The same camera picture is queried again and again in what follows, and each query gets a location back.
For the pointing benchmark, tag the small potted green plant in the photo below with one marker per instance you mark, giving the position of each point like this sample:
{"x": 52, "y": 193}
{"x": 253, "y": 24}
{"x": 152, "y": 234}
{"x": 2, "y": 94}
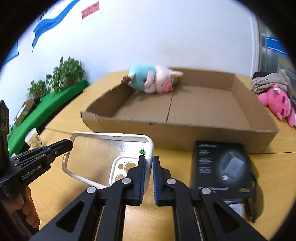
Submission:
{"x": 38, "y": 89}

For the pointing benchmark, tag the large potted green plant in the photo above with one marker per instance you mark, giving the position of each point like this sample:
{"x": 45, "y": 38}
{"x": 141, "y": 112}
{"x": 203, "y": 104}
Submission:
{"x": 68, "y": 73}

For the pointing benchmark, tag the small white paper cup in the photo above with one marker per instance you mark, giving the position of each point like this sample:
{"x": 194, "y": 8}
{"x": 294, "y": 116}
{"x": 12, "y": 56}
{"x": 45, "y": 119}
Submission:
{"x": 33, "y": 139}

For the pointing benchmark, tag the black cap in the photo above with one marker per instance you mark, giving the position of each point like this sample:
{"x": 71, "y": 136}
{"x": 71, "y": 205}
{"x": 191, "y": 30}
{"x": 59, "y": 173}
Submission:
{"x": 259, "y": 74}

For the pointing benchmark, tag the clear white phone case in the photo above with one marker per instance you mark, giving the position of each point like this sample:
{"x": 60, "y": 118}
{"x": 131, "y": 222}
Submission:
{"x": 100, "y": 159}

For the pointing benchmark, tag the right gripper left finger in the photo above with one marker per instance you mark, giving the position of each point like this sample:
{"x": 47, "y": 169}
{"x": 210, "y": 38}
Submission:
{"x": 98, "y": 214}

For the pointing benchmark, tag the red paper wall notice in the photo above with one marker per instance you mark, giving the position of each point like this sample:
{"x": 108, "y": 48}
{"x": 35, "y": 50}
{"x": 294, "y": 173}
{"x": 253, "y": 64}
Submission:
{"x": 90, "y": 10}

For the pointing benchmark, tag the brown cardboard box tray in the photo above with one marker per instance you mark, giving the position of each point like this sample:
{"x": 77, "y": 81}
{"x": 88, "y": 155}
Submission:
{"x": 203, "y": 106}

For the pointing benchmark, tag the black charger box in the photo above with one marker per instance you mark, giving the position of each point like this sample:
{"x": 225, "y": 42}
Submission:
{"x": 222, "y": 167}

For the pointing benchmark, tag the pink plush toy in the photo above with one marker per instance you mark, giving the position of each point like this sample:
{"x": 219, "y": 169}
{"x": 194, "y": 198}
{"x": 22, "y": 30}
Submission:
{"x": 279, "y": 103}

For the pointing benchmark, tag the pig plush teal outfit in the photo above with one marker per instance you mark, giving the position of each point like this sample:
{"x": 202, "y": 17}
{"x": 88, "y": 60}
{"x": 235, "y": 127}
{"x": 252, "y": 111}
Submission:
{"x": 151, "y": 79}

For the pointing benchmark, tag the person's left hand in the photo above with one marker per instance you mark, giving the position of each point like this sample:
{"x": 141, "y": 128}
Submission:
{"x": 22, "y": 201}

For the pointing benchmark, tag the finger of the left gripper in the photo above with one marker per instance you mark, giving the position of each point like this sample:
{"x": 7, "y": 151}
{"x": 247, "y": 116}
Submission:
{"x": 54, "y": 150}

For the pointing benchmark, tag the black sunglasses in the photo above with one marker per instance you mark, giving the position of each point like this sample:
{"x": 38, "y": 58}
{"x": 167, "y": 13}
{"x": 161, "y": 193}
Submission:
{"x": 254, "y": 205}

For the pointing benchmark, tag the cardboard tissue box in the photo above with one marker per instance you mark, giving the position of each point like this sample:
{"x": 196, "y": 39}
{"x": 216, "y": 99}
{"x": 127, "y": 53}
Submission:
{"x": 24, "y": 111}

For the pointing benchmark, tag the grey printed cloth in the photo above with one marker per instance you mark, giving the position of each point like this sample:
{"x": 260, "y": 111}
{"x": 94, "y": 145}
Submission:
{"x": 259, "y": 85}

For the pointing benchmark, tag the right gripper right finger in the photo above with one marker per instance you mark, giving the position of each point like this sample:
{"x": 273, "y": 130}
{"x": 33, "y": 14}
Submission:
{"x": 198, "y": 214}

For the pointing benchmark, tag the green covered side bench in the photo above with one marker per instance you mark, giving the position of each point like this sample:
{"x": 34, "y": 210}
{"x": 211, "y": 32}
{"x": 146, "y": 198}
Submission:
{"x": 49, "y": 105}

